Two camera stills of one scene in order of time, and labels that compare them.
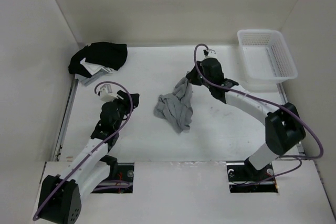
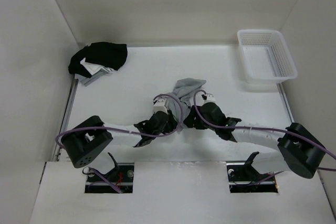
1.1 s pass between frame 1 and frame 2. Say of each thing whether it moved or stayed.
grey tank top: stayed
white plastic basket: stayed
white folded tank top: stayed
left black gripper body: moved
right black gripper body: moved
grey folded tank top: stayed
